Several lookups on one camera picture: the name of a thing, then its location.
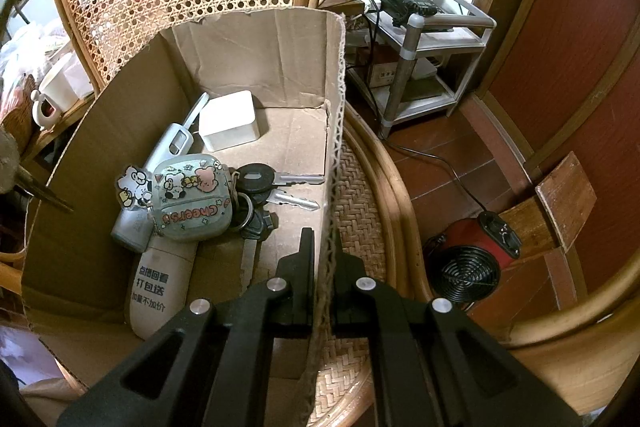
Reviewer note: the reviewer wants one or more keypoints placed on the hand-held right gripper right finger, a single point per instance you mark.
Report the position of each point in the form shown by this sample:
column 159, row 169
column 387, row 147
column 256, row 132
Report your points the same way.
column 350, row 307

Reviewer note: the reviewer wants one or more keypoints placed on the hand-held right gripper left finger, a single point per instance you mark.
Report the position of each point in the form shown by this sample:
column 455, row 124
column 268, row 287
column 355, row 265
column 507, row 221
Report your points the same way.
column 297, row 287

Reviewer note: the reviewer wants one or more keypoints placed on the angular black head key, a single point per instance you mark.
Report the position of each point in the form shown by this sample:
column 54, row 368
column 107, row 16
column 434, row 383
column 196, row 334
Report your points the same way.
column 250, row 257

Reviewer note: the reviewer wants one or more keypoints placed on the plain silver key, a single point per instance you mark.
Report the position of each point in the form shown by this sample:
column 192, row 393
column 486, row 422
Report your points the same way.
column 295, row 199

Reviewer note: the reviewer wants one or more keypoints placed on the round black head key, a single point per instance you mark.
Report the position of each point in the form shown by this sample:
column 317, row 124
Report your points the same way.
column 255, row 177

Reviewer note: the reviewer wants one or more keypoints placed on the cartoon print earbud case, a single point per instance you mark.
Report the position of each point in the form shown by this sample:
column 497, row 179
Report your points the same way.
column 190, row 202

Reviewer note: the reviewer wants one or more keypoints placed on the beige printed paper packet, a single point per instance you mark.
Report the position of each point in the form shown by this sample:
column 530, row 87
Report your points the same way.
column 155, row 287

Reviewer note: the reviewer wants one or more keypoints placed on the white charger plug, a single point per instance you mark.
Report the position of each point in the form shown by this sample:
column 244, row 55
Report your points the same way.
column 230, row 122

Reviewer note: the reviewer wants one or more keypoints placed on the cartoon acrylic charm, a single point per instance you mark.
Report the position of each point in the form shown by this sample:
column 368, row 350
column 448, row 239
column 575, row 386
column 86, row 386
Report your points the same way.
column 134, row 184

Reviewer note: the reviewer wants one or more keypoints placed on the brown cardboard box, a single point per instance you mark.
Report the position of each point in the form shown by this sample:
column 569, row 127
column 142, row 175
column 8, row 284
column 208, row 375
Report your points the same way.
column 75, row 207

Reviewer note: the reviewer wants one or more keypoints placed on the red fan heater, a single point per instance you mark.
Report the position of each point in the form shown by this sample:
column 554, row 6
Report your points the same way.
column 465, row 237

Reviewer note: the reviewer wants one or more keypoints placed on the brown labelled box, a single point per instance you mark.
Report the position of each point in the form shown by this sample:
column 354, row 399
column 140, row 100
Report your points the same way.
column 390, row 67

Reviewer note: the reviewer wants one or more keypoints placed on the wooden stool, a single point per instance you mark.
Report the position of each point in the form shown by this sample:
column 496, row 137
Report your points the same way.
column 565, row 192

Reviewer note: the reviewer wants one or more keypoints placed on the grey metal shelf trolley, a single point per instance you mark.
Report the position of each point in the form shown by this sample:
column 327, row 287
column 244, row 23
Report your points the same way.
column 410, row 52

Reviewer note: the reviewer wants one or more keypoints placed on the white ceramic pitcher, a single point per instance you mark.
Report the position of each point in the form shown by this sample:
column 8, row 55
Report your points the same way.
column 62, row 82

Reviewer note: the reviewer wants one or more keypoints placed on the clear plastic bags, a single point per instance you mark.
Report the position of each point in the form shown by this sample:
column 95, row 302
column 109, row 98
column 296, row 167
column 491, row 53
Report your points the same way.
column 25, row 47

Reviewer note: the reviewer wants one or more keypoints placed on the curved rattan frame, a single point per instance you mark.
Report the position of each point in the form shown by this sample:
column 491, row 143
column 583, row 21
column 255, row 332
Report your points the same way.
column 575, row 377

